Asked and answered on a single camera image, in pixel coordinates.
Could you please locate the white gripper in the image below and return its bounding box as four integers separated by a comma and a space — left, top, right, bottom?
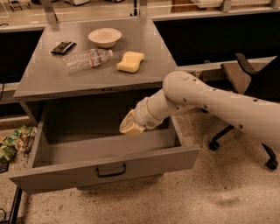
119, 97, 162, 135

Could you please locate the grey top drawer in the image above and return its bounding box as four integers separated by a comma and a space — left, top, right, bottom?
10, 101, 200, 194

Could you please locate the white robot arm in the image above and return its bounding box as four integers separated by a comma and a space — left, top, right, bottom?
119, 71, 280, 151

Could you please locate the grey drawer cabinet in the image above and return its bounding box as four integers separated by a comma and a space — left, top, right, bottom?
14, 17, 177, 123

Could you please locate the yellow sponge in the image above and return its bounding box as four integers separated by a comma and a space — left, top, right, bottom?
116, 51, 144, 74

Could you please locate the clear plastic water bottle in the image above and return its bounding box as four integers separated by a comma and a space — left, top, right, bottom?
62, 49, 113, 72

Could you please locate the white ceramic bowl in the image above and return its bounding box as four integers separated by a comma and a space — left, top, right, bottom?
88, 28, 122, 48

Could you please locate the green chip bag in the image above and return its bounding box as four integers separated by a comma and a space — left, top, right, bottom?
0, 125, 37, 165

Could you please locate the black metal stand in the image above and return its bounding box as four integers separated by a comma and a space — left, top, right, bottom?
8, 187, 23, 224

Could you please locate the black office chair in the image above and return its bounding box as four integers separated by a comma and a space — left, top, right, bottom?
200, 52, 280, 171

